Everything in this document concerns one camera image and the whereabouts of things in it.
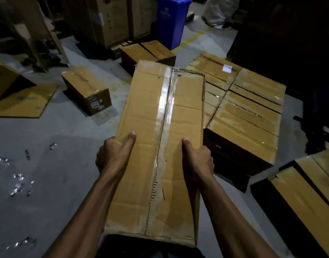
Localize person's right hand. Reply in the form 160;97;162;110
181;138;216;187

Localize person's left hand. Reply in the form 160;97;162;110
96;132;137;176

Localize long taped cardboard box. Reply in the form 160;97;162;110
103;60;207;248

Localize person's right forearm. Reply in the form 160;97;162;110
197;180;278;258

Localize person's left forearm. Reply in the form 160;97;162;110
43;169;122;258

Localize small crumpled cardboard box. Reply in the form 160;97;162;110
60;67;113;116

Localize cardboard box with white label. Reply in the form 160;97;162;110
185;51;242;91

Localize cardboard box with open seam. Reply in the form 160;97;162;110
118;40;177;76

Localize person's dark shorts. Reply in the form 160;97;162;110
96;233;206;258

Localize flat cardboard sheet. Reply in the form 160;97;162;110
0;83;59;119

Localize scattered clear tape scraps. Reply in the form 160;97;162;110
0;142;59;251

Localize cardboard box with black gap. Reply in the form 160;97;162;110
250;151;329;258

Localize large cardboard crate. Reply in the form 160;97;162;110
60;0;133;49
128;0;159;41

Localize blue plastic bin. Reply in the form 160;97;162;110
156;0;193;51

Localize leaning wooden board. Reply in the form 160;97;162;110
9;0;70;73

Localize open empty cardboard box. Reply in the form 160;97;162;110
0;58;37;104

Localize white woven sack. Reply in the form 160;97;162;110
202;0;241;29

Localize dark stacked goods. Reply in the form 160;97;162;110
226;0;329;94

